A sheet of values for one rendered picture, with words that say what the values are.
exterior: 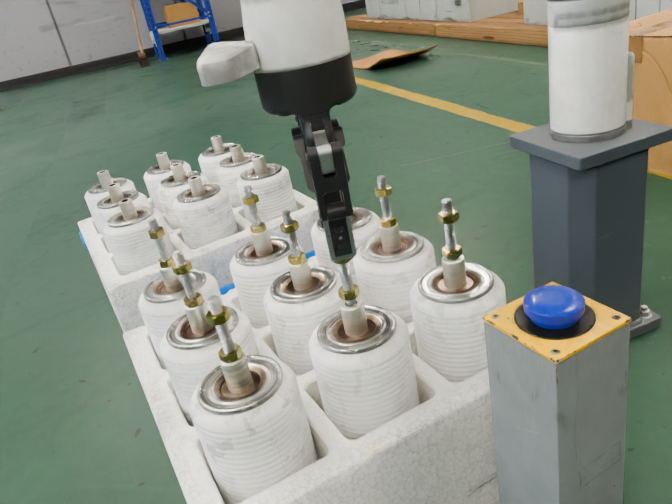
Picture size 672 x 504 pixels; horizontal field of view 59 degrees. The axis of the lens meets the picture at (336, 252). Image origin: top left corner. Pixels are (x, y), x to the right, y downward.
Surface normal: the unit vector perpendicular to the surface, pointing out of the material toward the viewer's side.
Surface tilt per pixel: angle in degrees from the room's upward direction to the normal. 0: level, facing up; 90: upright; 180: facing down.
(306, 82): 90
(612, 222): 90
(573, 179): 90
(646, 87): 90
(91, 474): 0
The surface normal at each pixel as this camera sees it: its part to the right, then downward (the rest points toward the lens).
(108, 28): 0.34, 0.36
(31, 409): -0.18, -0.88
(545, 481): -0.87, 0.36
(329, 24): 0.73, 0.18
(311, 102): 0.08, 0.43
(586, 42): -0.36, 0.47
